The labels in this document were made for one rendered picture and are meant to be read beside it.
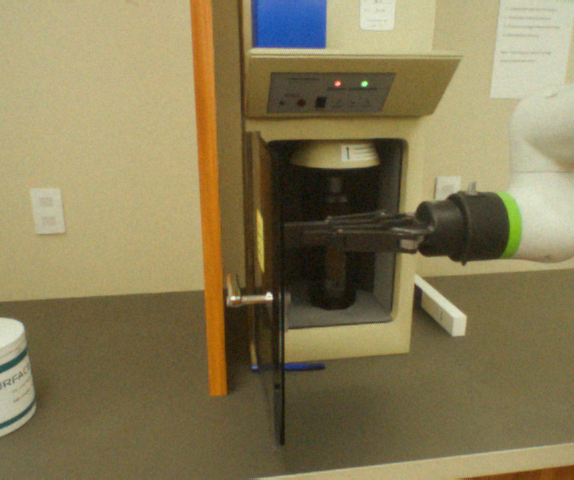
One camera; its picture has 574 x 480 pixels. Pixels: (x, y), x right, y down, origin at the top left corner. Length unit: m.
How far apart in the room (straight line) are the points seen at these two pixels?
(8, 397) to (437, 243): 0.68
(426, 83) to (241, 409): 0.61
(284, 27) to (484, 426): 0.68
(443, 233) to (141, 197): 0.87
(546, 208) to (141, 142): 0.93
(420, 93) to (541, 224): 0.30
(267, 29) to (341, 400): 0.61
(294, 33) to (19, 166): 0.83
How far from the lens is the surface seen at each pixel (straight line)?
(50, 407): 1.00
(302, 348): 1.03
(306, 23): 0.79
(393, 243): 0.64
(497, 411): 0.97
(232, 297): 0.65
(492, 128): 1.52
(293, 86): 0.82
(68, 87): 1.35
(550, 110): 0.71
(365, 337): 1.05
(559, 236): 0.74
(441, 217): 0.68
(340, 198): 1.01
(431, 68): 0.85
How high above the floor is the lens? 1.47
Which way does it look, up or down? 17 degrees down
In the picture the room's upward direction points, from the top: straight up
